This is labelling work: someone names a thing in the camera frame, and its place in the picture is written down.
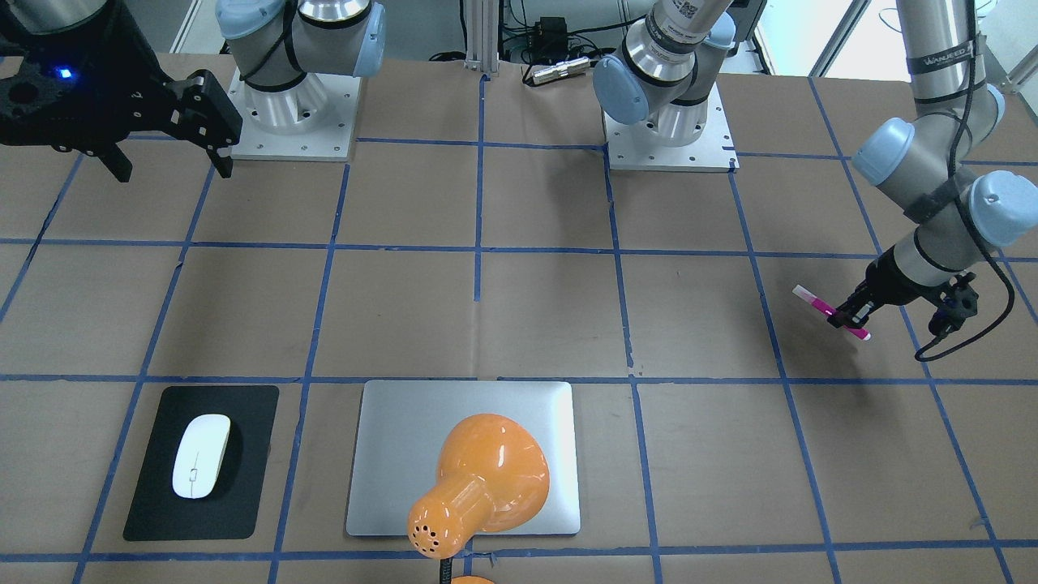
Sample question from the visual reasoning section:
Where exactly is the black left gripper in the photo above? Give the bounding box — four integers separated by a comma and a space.
826, 249, 979, 337

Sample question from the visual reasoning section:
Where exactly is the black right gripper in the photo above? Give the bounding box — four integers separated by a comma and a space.
2, 21, 243, 183

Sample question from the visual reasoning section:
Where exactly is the pink marker pen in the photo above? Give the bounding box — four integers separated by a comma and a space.
792, 285, 872, 341

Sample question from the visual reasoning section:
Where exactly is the white computer mouse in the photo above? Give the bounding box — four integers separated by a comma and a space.
171, 414, 231, 500

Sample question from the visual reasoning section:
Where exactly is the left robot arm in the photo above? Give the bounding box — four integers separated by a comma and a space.
594, 1, 1036, 339

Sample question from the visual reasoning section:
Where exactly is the black mousepad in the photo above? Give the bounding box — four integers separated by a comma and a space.
122, 384, 281, 541

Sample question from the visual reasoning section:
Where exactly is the silver laptop notebook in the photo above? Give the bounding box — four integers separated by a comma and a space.
345, 380, 581, 540

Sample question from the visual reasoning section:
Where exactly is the silver metal connector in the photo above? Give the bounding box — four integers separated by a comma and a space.
522, 57, 593, 88

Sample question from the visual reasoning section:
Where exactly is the orange desk lamp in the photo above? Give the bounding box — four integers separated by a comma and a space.
405, 413, 550, 583

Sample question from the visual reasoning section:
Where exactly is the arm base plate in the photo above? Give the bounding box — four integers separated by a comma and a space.
229, 69, 362, 162
602, 85, 740, 173

